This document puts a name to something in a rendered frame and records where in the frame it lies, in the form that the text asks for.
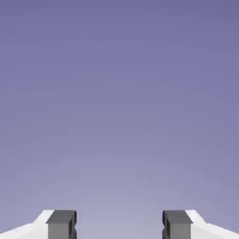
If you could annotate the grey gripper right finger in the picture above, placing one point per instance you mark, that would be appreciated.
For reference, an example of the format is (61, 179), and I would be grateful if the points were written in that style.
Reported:
(178, 226)

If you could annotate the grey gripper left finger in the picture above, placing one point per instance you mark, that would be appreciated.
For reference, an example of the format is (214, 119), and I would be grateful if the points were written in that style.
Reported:
(59, 226)

